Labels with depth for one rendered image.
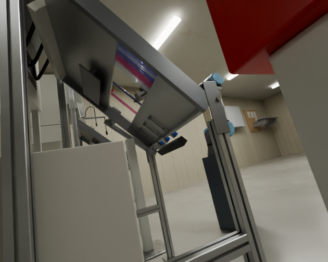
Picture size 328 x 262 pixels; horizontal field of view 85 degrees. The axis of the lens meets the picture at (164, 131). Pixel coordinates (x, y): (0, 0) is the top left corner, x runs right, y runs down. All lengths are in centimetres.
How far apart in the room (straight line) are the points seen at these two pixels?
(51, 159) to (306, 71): 46
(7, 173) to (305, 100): 47
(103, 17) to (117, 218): 57
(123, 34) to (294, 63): 51
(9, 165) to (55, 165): 8
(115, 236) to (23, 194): 20
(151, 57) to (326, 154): 51
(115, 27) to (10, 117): 38
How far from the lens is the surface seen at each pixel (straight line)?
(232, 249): 57
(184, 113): 73
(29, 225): 44
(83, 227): 47
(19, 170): 44
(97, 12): 68
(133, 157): 140
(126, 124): 121
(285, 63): 23
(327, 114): 21
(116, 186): 46
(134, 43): 62
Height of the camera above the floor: 52
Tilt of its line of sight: 12 degrees up
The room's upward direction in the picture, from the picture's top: 12 degrees counter-clockwise
